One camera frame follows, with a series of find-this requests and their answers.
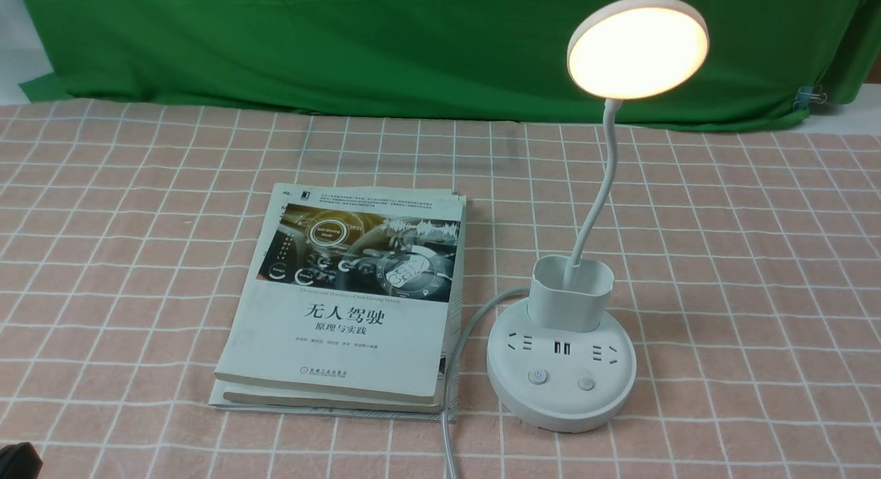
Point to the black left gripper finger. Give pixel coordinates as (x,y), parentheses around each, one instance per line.
(20,461)

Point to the white desk lamp with sockets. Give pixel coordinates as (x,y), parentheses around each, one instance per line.
(557,359)

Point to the middle white book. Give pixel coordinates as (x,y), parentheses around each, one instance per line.
(330,399)

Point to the top book with car cover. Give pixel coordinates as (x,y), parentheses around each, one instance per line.
(351,300)

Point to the green backdrop cloth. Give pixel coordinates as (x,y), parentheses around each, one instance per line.
(447,59)

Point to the pink checkered tablecloth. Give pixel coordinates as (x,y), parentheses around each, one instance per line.
(747,273)

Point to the blue binder clip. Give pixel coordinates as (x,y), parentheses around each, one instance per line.
(807,96)

